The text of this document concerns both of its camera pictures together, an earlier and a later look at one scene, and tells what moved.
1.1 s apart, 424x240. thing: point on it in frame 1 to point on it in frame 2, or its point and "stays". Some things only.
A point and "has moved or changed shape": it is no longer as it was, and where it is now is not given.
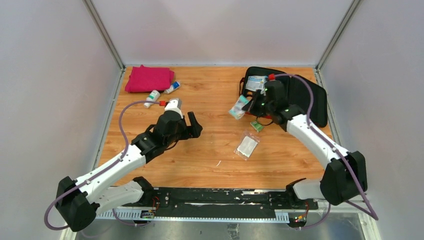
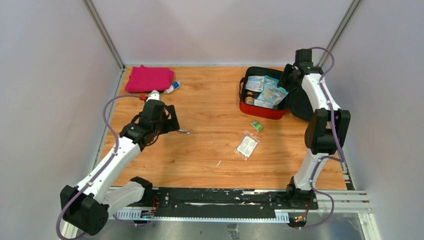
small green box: x=256 y=126 stays
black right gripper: x=251 y=105 to x=284 y=80
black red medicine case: x=303 y=91 stays
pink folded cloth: x=147 y=79 stays
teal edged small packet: x=236 y=110 has moved or changed shape
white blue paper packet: x=255 y=82 stays
